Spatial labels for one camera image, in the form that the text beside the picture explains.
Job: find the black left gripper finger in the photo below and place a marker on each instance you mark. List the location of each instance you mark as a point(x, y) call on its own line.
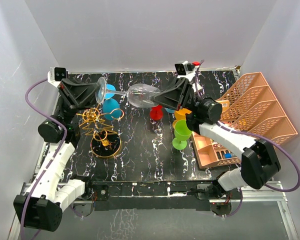
point(84, 102)
point(77, 89)

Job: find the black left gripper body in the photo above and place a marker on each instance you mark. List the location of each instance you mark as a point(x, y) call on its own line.
point(64, 108)

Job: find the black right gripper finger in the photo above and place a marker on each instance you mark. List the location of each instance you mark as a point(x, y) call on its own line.
point(167, 99)
point(173, 83)

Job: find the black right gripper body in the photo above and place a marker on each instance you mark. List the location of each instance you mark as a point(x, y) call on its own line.
point(189, 99)

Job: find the teal wine glass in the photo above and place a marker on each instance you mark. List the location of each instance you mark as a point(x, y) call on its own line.
point(169, 110)

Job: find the yellow wine glass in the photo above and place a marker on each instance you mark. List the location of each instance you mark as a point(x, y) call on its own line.
point(180, 115)

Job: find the red wine glass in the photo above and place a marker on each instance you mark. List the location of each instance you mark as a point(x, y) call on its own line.
point(156, 113)

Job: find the blue wine glass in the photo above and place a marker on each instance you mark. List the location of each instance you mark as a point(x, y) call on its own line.
point(110, 102)

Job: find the clear wine glass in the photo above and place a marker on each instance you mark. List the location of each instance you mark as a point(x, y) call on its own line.
point(139, 95)

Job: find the green wine glass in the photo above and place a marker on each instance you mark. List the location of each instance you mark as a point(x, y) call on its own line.
point(181, 135)

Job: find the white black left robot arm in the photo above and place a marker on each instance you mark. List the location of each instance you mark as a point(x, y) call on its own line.
point(43, 204)

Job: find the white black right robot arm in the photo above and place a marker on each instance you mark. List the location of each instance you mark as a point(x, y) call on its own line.
point(259, 161)

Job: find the pink plastic file organizer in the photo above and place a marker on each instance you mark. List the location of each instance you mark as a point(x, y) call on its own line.
point(251, 106)

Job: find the blue white small bottle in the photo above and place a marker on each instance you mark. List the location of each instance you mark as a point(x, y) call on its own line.
point(229, 155)

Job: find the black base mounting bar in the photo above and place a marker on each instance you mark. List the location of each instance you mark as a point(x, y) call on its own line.
point(199, 195)

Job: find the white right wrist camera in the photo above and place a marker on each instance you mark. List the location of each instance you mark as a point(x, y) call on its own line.
point(186, 69)

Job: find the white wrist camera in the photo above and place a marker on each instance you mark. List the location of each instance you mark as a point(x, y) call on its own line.
point(186, 69)
point(56, 74)

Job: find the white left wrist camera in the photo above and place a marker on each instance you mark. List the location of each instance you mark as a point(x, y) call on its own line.
point(56, 74)

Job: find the gold wire glass rack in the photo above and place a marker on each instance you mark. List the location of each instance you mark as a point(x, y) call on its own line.
point(105, 141)

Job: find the aluminium frame rail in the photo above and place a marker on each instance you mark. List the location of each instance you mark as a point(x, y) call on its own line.
point(273, 192)

